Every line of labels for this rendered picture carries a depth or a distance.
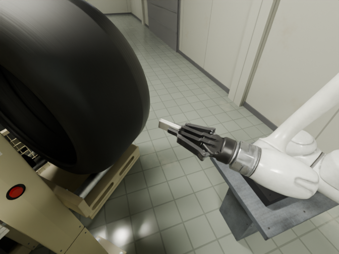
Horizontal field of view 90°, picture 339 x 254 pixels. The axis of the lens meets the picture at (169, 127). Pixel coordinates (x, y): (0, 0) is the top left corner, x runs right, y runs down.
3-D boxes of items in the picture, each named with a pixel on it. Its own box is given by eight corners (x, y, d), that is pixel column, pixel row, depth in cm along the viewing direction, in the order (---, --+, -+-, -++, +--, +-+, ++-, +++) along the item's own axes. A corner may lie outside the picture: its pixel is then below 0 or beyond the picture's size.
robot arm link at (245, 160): (260, 164, 41) (236, 154, 43) (243, 182, 48) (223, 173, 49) (261, 140, 48) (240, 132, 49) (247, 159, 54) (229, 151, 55)
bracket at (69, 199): (87, 218, 62) (77, 206, 55) (18, 178, 74) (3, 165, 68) (93, 209, 64) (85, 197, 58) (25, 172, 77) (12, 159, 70)
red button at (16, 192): (14, 199, 47) (8, 194, 45) (10, 197, 48) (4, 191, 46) (25, 190, 49) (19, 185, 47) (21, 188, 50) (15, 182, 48)
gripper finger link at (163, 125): (178, 134, 54) (177, 135, 53) (159, 126, 55) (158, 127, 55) (180, 127, 52) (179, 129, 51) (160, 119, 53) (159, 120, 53)
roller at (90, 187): (81, 204, 63) (79, 200, 60) (72, 199, 64) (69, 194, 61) (133, 142, 87) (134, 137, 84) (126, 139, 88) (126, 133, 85)
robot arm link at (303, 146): (272, 145, 99) (290, 117, 83) (306, 167, 88) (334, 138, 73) (257, 161, 92) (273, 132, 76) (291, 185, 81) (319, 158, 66)
